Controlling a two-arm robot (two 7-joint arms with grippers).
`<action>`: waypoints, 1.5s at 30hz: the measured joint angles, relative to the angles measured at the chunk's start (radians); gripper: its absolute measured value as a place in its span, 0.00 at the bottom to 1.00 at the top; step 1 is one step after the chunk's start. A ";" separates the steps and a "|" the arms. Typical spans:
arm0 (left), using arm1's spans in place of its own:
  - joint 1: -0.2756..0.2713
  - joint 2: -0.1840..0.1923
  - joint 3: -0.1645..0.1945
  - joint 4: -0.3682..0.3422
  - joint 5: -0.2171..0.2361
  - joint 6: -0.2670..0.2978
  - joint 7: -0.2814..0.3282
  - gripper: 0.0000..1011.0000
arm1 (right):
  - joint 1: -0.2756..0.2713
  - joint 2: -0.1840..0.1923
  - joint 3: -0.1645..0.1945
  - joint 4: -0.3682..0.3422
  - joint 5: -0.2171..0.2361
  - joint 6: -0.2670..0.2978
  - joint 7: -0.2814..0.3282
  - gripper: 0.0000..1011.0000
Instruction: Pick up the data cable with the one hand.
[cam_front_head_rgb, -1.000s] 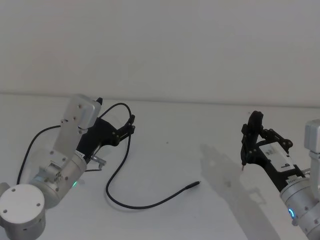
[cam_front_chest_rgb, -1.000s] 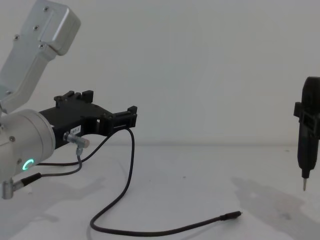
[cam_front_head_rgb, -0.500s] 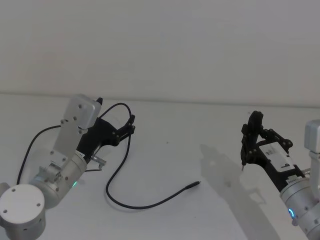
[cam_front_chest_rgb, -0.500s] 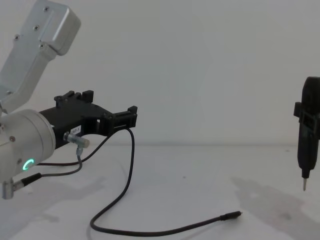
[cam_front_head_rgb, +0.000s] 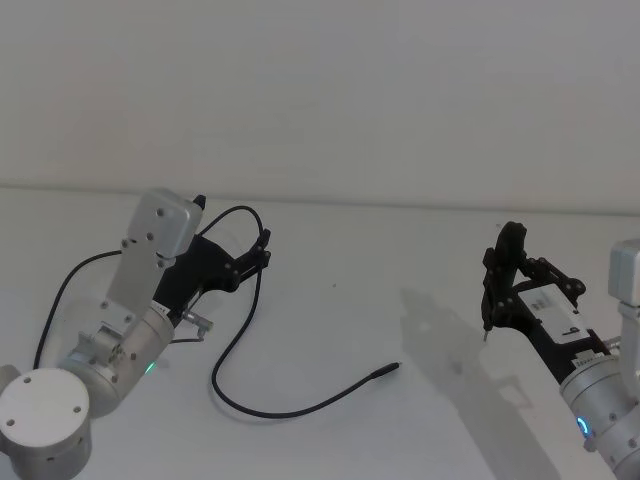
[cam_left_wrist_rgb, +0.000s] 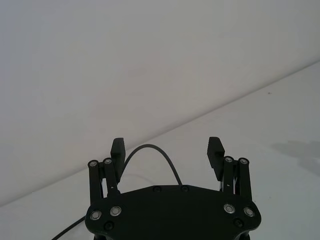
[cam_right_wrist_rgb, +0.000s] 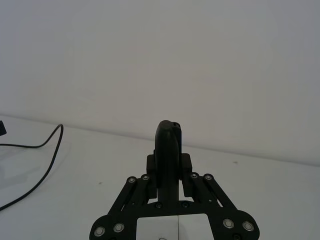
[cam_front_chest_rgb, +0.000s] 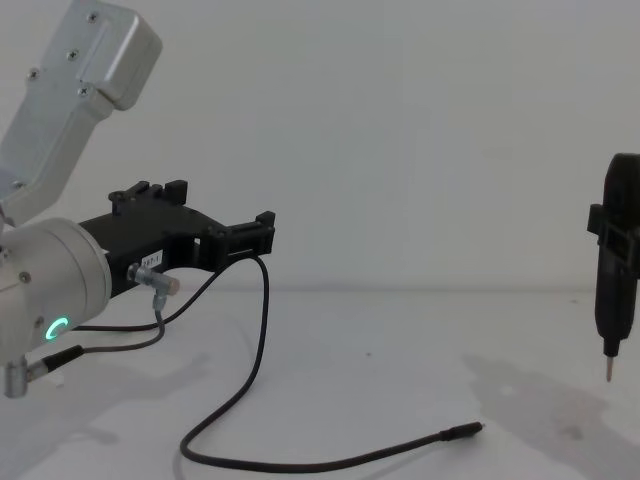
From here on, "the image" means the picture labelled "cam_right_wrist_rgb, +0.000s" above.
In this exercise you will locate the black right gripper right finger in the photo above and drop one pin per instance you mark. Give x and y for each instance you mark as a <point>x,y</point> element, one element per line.
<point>200,186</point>

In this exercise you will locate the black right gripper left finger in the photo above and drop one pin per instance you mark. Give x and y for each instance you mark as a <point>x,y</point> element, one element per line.
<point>163,155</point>

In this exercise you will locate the small black block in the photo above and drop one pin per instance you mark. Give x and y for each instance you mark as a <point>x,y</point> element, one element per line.
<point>2,128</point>

